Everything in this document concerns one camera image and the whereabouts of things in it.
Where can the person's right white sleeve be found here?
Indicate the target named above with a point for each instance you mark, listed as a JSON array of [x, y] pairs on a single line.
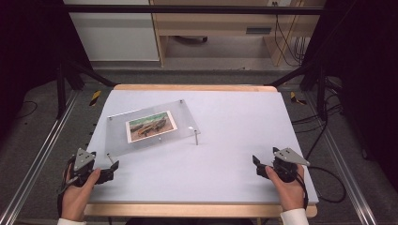
[[294, 217]]

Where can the aluminium floor rail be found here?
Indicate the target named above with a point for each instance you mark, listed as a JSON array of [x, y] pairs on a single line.
[[40, 156], [344, 162]]

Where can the person's left hand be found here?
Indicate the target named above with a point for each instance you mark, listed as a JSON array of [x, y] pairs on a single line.
[[75, 201]]

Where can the yellow clamp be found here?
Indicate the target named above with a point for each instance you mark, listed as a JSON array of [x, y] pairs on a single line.
[[95, 97], [295, 98]]

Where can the yellow clamp left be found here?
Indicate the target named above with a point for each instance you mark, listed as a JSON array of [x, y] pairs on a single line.
[[95, 97]]

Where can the boat painting picture card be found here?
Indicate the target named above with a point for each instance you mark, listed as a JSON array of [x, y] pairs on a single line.
[[151, 126]]

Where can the white table cover board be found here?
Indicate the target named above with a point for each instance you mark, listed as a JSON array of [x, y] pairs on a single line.
[[225, 131]]

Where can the white cabinet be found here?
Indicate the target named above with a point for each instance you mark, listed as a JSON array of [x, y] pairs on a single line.
[[115, 37]]

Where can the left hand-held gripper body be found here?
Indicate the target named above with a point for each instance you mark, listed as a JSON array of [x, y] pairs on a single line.
[[82, 161]]

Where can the dark chair base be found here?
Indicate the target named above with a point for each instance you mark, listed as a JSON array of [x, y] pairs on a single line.
[[194, 39]]

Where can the black metal stand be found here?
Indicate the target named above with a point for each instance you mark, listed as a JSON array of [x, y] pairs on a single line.
[[320, 93], [61, 90]]

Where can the person's left white sleeve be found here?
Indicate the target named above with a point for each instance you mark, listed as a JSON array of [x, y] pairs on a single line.
[[70, 222]]

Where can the black curtain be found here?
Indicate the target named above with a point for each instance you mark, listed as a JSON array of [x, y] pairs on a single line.
[[28, 47], [366, 78]]

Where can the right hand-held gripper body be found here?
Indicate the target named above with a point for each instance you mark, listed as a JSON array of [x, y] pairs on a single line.
[[287, 156]]

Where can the black metal crossbar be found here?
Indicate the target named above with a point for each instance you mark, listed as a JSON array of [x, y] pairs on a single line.
[[187, 9]]

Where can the wooden table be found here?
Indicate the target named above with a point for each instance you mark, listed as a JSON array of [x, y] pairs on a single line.
[[187, 210]]

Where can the wooden desk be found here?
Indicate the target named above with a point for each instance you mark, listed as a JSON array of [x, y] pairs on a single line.
[[212, 23]]

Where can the person's right hand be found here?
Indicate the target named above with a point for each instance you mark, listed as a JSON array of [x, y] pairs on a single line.
[[291, 195]]

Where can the yellow clamp right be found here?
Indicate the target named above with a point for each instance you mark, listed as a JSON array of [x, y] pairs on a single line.
[[295, 98]]

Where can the person's white sleeve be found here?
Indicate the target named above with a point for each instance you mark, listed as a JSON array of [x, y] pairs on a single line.
[[294, 217], [70, 222]]

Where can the clear acrylic photo frame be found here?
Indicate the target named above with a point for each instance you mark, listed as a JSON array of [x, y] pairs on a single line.
[[184, 117]]

